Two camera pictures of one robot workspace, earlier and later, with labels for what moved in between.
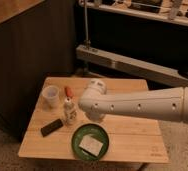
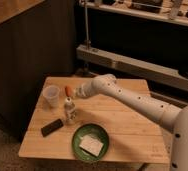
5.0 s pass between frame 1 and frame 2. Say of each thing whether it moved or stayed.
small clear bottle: stayed
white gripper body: moved
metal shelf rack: stayed
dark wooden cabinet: stayed
